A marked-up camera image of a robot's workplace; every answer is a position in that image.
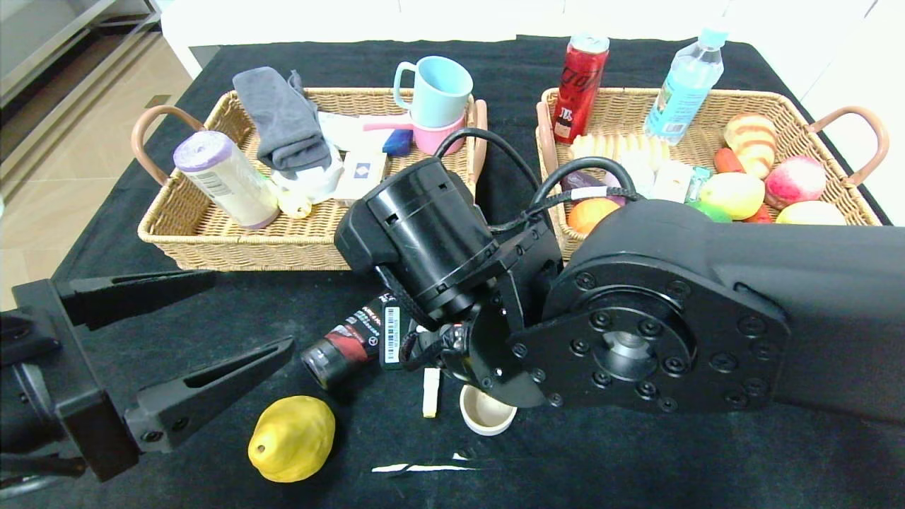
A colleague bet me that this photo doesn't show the green white slim box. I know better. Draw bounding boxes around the green white slim box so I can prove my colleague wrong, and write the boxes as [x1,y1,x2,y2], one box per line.
[618,152,658,195]

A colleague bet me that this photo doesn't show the long striped bread roll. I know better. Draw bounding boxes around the long striped bread roll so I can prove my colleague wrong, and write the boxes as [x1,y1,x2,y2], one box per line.
[569,133,670,167]

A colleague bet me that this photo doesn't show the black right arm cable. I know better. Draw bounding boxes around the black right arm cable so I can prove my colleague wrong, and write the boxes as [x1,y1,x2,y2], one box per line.
[433,127,545,192]

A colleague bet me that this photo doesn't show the green fruit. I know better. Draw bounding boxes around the green fruit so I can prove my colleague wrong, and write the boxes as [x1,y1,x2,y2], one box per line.
[689,200,732,223]

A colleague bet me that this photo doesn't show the white plastic packet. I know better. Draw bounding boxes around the white plastic packet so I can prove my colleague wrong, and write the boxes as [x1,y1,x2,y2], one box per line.
[318,112,386,153]

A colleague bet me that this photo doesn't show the small white packet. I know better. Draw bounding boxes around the small white packet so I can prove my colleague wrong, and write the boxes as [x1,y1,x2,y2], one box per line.
[654,160,697,204]

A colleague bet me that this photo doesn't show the white bottle purple cap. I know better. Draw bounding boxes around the white bottle purple cap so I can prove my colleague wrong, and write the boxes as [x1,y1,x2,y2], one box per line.
[173,130,281,230]

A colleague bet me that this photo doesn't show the metal shelf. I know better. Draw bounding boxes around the metal shelf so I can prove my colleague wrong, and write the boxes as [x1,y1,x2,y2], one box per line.
[0,0,167,107]

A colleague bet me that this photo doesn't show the orange carrot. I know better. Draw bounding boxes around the orange carrot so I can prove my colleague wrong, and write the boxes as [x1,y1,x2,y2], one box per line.
[714,147,773,223]

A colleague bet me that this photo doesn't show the purple eggplant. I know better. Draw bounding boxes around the purple eggplant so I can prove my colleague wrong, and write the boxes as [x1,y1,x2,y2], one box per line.
[560,170,609,192]

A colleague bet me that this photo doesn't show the black cosmetic tube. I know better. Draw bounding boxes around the black cosmetic tube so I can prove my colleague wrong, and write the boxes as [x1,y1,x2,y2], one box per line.
[302,293,390,391]

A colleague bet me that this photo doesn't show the wicker basket brown handles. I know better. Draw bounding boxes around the wicker basket brown handles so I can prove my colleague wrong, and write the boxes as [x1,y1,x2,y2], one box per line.
[131,87,490,271]
[535,87,889,262]

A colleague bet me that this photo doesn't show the yellow pear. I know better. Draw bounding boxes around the yellow pear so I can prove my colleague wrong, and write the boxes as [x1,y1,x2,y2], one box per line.
[248,395,337,484]

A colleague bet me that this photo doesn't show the grey folded cloth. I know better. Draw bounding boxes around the grey folded cloth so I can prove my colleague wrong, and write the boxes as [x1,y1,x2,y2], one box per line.
[233,66,333,172]

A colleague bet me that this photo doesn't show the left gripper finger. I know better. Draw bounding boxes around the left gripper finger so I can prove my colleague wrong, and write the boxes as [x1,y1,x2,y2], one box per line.
[124,336,296,453]
[56,269,217,332]

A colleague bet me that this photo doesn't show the clear water bottle blue label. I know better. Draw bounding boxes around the clear water bottle blue label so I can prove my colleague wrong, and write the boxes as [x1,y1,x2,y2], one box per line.
[643,19,730,146]

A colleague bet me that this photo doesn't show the light blue mug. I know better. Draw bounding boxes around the light blue mug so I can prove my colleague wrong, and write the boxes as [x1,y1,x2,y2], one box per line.
[393,56,474,129]

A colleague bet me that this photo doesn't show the small cream cup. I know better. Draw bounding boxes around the small cream cup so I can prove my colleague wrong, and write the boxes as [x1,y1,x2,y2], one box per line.
[460,384,518,437]

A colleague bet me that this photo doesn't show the pink peach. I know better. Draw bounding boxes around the pink peach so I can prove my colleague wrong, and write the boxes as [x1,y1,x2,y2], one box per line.
[766,156,827,210]

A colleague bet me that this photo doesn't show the yellow lemon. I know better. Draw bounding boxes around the yellow lemon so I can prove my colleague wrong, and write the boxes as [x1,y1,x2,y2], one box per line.
[776,201,848,226]
[700,172,766,221]

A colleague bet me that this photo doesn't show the pink cup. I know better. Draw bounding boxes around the pink cup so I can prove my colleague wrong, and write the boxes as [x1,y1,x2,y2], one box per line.
[414,112,469,157]

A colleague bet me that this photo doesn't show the orange fruit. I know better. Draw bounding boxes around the orange fruit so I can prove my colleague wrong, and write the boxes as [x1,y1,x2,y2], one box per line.
[568,197,623,235]

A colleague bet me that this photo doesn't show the red soda can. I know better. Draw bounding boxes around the red soda can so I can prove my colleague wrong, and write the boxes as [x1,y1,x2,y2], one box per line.
[552,31,610,145]

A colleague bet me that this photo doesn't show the cream box blue emblem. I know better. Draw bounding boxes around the cream box blue emblem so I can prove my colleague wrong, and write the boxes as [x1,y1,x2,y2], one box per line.
[334,151,388,202]

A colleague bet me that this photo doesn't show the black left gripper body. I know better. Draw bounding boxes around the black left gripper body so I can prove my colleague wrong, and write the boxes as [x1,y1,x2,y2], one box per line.
[0,279,141,483]

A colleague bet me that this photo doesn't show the white marker pen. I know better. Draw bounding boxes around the white marker pen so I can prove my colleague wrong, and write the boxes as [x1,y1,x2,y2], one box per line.
[422,368,441,419]

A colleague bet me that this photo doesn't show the small yellow toy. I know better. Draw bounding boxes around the small yellow toy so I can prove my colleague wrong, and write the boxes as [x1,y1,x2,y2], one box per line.
[265,173,314,220]

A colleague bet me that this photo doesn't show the white round container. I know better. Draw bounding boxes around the white round container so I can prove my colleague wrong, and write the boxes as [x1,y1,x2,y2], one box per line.
[272,145,346,204]

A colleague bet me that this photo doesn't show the black cable white tag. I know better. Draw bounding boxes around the black cable white tag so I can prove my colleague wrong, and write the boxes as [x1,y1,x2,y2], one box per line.
[495,157,641,234]

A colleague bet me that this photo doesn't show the croissant bread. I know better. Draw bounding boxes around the croissant bread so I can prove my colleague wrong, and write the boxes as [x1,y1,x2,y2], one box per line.
[723,113,777,177]

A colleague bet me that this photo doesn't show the white low cabinet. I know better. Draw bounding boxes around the white low cabinet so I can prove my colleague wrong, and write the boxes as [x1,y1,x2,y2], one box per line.
[163,0,732,78]

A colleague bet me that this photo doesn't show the green mint gum box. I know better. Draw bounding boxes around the green mint gum box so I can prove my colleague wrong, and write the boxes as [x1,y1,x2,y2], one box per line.
[684,165,713,204]

